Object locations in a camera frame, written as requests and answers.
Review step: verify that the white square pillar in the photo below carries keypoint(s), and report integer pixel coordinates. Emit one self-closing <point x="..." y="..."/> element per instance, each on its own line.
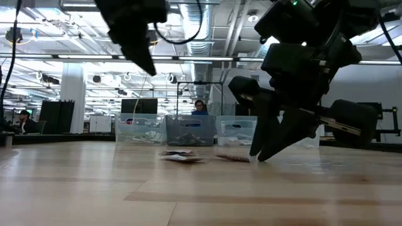
<point x="73" y="94"/>

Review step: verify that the small grey cylinder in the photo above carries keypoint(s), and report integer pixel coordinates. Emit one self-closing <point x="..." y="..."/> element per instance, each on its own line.
<point x="8" y="139"/>

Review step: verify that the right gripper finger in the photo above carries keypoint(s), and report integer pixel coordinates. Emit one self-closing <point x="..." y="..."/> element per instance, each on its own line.
<point x="265" y="119"/>
<point x="292" y="132"/>

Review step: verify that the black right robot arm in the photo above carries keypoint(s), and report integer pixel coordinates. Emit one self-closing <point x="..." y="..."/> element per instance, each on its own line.
<point x="314" y="19"/>

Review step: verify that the black ceiling mounted device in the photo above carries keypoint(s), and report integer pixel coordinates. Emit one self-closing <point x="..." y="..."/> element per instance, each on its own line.
<point x="9" y="34"/>

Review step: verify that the rectangular ceiling light panel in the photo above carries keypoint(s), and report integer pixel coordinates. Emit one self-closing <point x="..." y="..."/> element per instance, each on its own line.
<point x="383" y="34"/>

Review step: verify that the black gantry frame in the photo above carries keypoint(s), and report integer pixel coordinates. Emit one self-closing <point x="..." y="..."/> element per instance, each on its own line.
<point x="201" y="83"/>

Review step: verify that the silver spiral ventilation duct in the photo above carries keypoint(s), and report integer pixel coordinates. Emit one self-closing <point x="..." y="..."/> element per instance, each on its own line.
<point x="198" y="50"/>

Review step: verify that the black partition panel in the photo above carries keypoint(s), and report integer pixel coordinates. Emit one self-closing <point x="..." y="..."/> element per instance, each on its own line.
<point x="243" y="110"/>
<point x="56" y="117"/>

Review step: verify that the white packet green stripes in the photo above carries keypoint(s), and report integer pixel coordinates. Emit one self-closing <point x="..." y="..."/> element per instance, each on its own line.
<point x="135" y="138"/>

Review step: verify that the plain white packet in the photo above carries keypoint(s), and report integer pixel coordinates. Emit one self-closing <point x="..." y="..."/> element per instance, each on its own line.
<point x="155" y="136"/>

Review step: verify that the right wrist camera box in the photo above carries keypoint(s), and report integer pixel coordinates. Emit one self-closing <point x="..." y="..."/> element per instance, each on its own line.
<point x="289" y="61"/>

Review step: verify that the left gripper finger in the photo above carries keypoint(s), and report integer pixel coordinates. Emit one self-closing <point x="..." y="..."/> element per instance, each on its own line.
<point x="141" y="53"/>

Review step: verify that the long linear ceiling light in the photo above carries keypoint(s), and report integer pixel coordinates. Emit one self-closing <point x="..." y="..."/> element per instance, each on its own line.
<point x="204" y="58"/>

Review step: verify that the person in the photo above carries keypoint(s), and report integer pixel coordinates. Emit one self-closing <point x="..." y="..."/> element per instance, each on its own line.
<point x="26" y="124"/>
<point x="199" y="110"/>

